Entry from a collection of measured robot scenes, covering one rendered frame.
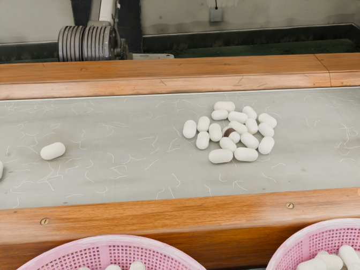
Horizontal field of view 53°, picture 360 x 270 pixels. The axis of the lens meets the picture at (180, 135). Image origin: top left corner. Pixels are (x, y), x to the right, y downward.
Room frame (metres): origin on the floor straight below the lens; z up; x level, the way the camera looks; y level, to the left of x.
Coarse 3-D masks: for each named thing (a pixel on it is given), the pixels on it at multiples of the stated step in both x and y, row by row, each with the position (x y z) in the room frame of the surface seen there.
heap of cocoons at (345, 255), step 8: (344, 248) 0.27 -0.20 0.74; (352, 248) 0.27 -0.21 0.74; (320, 256) 0.26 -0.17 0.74; (328, 256) 0.26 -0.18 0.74; (336, 256) 0.26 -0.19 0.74; (344, 256) 0.26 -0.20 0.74; (352, 256) 0.26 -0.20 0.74; (304, 264) 0.25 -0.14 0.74; (312, 264) 0.24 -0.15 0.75; (320, 264) 0.24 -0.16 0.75; (328, 264) 0.25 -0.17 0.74; (336, 264) 0.25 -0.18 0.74; (344, 264) 0.26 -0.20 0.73; (352, 264) 0.25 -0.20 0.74
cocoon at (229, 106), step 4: (216, 104) 0.56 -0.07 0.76; (220, 104) 0.56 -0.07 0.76; (224, 104) 0.56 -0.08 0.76; (228, 104) 0.56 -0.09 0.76; (232, 104) 0.56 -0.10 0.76; (216, 108) 0.56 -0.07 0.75; (220, 108) 0.56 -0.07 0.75; (224, 108) 0.56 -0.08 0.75; (228, 108) 0.56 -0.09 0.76; (232, 108) 0.56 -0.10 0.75; (228, 112) 0.56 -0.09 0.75
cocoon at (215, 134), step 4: (212, 124) 0.50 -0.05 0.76; (216, 124) 0.50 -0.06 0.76; (212, 128) 0.49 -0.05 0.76; (216, 128) 0.49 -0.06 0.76; (220, 128) 0.49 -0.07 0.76; (212, 132) 0.48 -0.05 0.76; (216, 132) 0.48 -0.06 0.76; (220, 132) 0.48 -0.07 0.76; (212, 136) 0.47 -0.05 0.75; (216, 136) 0.47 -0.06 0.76; (220, 136) 0.47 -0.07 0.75; (216, 140) 0.47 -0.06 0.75
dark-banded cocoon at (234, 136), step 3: (228, 126) 0.49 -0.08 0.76; (225, 129) 0.49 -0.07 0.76; (222, 132) 0.49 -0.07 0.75; (234, 132) 0.48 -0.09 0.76; (237, 132) 0.48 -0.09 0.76; (222, 135) 0.49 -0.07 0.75; (231, 135) 0.47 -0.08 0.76; (234, 135) 0.47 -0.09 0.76; (237, 135) 0.47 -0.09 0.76; (231, 138) 0.47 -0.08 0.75; (234, 138) 0.47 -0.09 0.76; (237, 138) 0.47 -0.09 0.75; (234, 141) 0.47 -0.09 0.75; (237, 141) 0.47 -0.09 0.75
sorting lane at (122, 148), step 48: (144, 96) 0.62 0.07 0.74; (192, 96) 0.62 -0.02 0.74; (240, 96) 0.62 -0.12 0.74; (288, 96) 0.63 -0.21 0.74; (336, 96) 0.63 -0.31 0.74; (0, 144) 0.46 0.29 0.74; (48, 144) 0.46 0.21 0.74; (96, 144) 0.47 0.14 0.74; (144, 144) 0.47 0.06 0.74; (192, 144) 0.47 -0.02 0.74; (240, 144) 0.47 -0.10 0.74; (288, 144) 0.47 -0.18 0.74; (336, 144) 0.47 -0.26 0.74; (0, 192) 0.36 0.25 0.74; (48, 192) 0.36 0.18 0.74; (96, 192) 0.36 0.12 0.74; (144, 192) 0.36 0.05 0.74; (192, 192) 0.36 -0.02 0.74; (240, 192) 0.36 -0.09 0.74
